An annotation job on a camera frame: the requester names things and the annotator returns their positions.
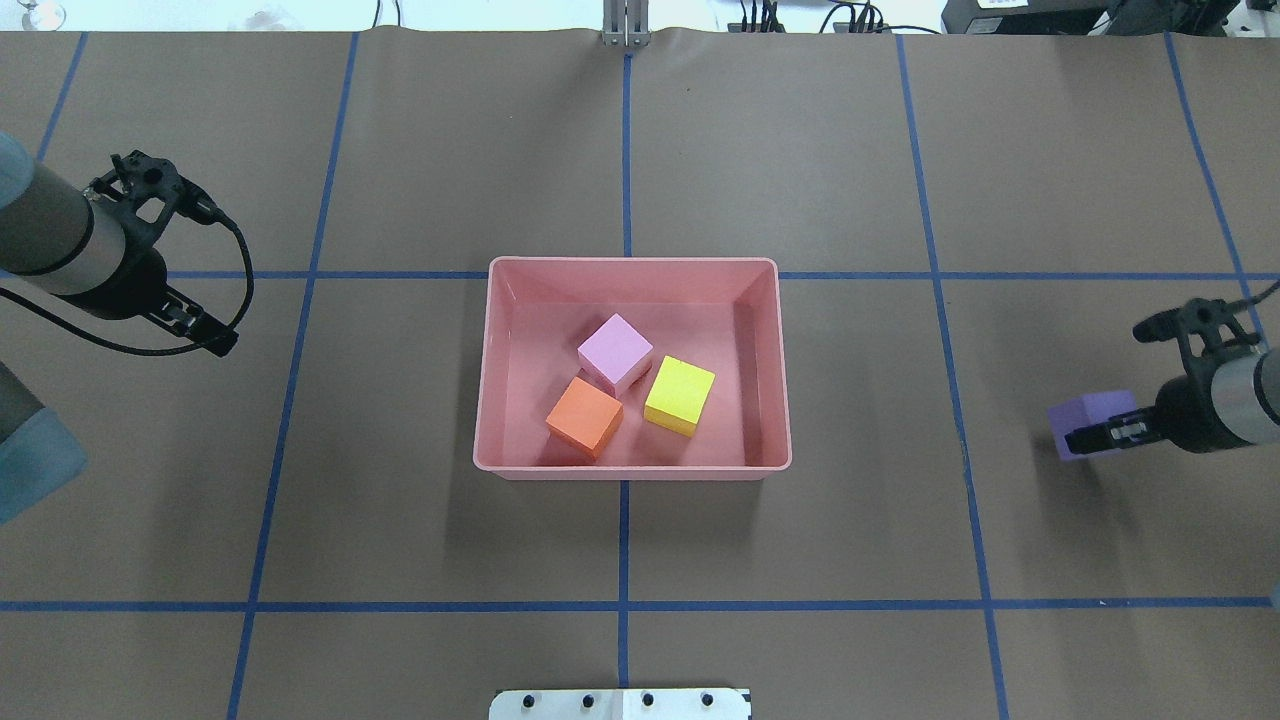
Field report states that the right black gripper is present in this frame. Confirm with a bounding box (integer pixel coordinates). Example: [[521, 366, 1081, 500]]
[[1064, 375, 1222, 456]]

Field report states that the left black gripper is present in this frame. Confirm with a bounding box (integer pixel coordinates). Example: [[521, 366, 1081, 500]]
[[95, 241, 241, 357]]

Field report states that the purple foam block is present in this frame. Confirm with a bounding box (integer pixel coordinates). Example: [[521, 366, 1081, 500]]
[[1047, 389, 1138, 462]]

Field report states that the orange foam block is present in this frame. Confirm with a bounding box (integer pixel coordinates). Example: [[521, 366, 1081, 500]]
[[545, 377, 625, 461]]

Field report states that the pink foam block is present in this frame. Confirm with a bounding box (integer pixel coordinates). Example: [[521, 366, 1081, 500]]
[[577, 313, 655, 398]]

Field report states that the yellow foam block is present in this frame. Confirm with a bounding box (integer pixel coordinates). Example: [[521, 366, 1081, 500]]
[[643, 355, 716, 438]]

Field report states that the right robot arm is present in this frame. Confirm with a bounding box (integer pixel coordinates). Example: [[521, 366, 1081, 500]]
[[1048, 348, 1279, 461]]

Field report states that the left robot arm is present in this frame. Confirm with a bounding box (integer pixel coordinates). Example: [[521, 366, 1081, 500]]
[[1, 133, 255, 357]]

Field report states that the pink plastic bin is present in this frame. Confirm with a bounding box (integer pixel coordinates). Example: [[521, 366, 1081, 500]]
[[474, 256, 794, 480]]

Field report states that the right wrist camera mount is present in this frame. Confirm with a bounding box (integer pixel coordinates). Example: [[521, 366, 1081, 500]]
[[1132, 297, 1262, 380]]

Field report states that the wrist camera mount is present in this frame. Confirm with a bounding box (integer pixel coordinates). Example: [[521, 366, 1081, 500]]
[[1132, 297, 1262, 380], [83, 150, 227, 249]]

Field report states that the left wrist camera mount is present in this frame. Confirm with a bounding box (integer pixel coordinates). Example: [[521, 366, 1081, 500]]
[[83, 150, 227, 249]]

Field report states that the aluminium frame post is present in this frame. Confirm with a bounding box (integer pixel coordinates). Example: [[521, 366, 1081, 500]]
[[600, 0, 652, 49]]

